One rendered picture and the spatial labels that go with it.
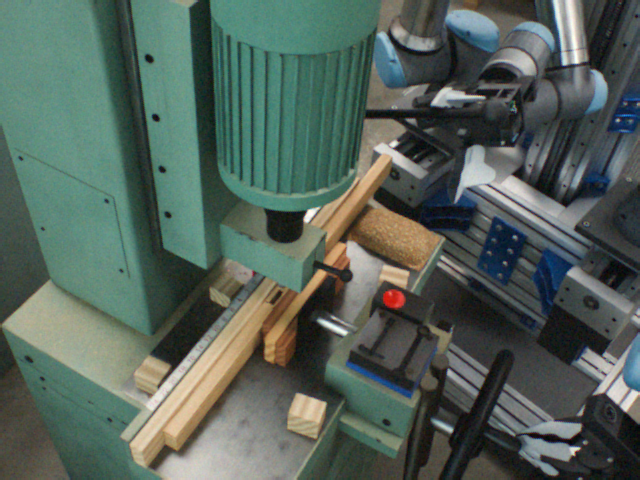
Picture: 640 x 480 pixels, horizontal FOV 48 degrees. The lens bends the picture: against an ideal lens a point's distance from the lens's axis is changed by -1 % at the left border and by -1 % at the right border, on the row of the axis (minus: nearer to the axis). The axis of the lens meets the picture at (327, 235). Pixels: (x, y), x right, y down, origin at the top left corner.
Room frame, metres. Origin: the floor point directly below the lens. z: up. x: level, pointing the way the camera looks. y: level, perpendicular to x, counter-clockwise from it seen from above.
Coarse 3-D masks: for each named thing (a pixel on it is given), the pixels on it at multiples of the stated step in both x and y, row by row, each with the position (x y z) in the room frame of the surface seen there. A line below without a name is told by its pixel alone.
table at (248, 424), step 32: (352, 224) 0.87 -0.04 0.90; (352, 256) 0.80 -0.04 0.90; (384, 256) 0.80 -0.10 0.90; (352, 288) 0.73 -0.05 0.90; (416, 288) 0.75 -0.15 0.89; (352, 320) 0.66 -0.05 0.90; (256, 352) 0.59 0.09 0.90; (320, 352) 0.60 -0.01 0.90; (256, 384) 0.53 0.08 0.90; (288, 384) 0.54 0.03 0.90; (320, 384) 0.55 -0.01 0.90; (224, 416) 0.48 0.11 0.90; (256, 416) 0.48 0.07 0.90; (288, 416) 0.49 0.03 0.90; (352, 416) 0.52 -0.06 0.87; (192, 448) 0.43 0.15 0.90; (224, 448) 0.43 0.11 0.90; (256, 448) 0.44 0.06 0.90; (288, 448) 0.44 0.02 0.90; (320, 448) 0.46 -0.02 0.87; (384, 448) 0.48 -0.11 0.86
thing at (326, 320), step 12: (324, 288) 0.65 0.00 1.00; (312, 300) 0.62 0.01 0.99; (324, 300) 0.63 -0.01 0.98; (312, 312) 0.60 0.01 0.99; (324, 312) 0.63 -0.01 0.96; (300, 324) 0.59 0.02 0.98; (312, 324) 0.60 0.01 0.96; (324, 324) 0.61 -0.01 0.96; (336, 324) 0.61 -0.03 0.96; (348, 324) 0.61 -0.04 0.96; (300, 336) 0.59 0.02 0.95; (312, 336) 0.61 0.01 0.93; (300, 348) 0.59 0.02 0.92
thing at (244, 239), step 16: (240, 208) 0.71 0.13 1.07; (256, 208) 0.72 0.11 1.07; (224, 224) 0.68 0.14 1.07; (240, 224) 0.68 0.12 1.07; (256, 224) 0.69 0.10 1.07; (304, 224) 0.70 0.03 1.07; (224, 240) 0.68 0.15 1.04; (240, 240) 0.67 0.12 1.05; (256, 240) 0.66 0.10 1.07; (272, 240) 0.66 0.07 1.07; (304, 240) 0.67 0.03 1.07; (320, 240) 0.67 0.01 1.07; (240, 256) 0.67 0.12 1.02; (256, 256) 0.66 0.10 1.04; (272, 256) 0.65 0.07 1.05; (288, 256) 0.64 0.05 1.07; (304, 256) 0.64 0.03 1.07; (320, 256) 0.67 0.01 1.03; (272, 272) 0.65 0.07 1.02; (288, 272) 0.63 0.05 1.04; (304, 272) 0.63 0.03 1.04; (304, 288) 0.64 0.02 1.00
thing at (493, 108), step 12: (372, 108) 0.79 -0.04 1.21; (384, 108) 0.78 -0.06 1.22; (432, 108) 0.75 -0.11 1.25; (444, 108) 0.75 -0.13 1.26; (456, 108) 0.74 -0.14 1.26; (468, 108) 0.73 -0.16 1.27; (480, 108) 0.73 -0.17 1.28; (492, 108) 0.71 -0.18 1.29; (504, 108) 0.72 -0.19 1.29; (492, 120) 0.70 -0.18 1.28; (504, 120) 0.71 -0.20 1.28
